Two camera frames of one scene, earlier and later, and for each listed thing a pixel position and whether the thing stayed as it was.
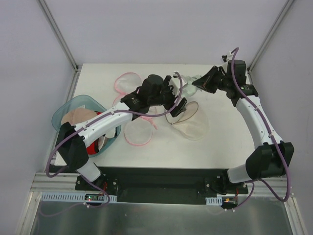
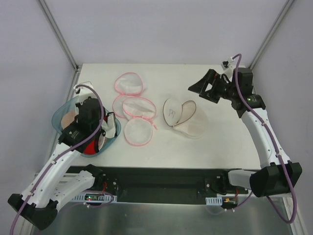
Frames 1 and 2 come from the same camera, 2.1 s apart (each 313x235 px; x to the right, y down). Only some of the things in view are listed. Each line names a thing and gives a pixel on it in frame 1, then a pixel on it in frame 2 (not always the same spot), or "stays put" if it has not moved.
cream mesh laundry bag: [192, 123] stays put
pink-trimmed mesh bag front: [139, 131] stays put
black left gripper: [169, 94] to [103, 126]
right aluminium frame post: [289, 2] stays put
